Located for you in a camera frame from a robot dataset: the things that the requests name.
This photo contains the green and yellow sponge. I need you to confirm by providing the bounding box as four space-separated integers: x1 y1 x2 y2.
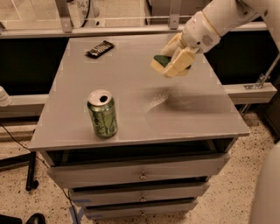
150 55 191 78

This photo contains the grey drawer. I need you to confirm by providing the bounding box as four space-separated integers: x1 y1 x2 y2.
70 182 209 207
84 198 197 220
48 153 230 188

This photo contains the grey drawer cabinet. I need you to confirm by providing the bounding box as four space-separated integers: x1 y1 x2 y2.
28 32 251 221

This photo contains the green soda can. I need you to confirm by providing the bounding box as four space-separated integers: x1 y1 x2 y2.
87 89 117 138

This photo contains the grey middle drawer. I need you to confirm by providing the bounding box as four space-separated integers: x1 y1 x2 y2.
70 182 209 207

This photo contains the grey top drawer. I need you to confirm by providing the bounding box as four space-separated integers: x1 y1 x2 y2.
48 153 230 188

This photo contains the metal corner bracket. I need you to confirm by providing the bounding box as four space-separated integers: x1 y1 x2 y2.
244 53 280 90

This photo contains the black snack bar wrapper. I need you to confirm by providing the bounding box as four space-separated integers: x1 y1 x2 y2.
86 40 115 59

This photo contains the black floor cable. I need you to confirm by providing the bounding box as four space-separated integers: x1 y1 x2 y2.
0 122 81 224

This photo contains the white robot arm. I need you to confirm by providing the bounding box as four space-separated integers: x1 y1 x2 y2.
161 0 280 77

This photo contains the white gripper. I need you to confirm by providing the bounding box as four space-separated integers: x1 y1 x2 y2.
160 11 221 78

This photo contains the grey bottom drawer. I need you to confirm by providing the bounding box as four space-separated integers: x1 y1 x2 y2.
84 198 197 220

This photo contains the metal rail frame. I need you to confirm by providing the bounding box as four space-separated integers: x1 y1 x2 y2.
0 0 272 39

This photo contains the white bottle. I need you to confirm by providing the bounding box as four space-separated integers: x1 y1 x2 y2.
0 86 12 107

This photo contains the black stand leg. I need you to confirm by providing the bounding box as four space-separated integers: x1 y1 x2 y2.
0 152 39 192

